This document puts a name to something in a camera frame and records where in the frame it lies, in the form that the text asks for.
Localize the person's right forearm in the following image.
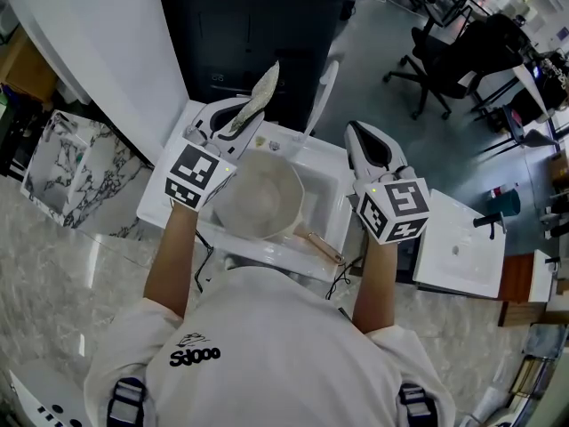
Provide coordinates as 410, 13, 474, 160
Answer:
350, 228, 399, 335

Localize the black cable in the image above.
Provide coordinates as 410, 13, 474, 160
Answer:
325, 255, 366, 302
194, 231, 215, 294

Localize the black office chair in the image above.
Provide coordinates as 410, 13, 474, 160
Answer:
382, 13, 528, 122

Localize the dark green cup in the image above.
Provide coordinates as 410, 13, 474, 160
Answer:
496, 189, 522, 217

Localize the large white panel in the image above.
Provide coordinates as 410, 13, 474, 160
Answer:
1, 0, 190, 169

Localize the black printer cabinet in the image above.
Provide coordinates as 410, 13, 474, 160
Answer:
154, 0, 358, 133

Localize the white faucet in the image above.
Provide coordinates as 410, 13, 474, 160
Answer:
303, 59, 341, 138

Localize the white sink with black faucet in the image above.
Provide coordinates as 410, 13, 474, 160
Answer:
412, 188, 509, 301

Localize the person's left forearm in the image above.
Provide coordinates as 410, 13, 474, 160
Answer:
142, 200, 202, 320

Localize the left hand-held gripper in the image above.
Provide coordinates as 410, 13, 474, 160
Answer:
164, 97, 268, 212

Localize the person's white shirt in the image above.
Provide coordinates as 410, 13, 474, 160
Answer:
83, 263, 458, 427

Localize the white rectangular sink basin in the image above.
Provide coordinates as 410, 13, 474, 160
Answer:
135, 99, 353, 284

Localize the marble pattern sink basin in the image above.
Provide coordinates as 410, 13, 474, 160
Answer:
20, 109, 98, 229

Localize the beige pan with copper handle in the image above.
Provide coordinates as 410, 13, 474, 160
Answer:
212, 150, 347, 267

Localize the black faucet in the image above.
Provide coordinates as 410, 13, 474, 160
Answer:
472, 211, 507, 240

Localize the dark harness strap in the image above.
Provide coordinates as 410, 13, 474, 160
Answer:
105, 376, 148, 427
397, 382, 436, 427

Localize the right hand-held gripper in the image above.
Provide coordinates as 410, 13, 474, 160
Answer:
344, 120, 432, 245

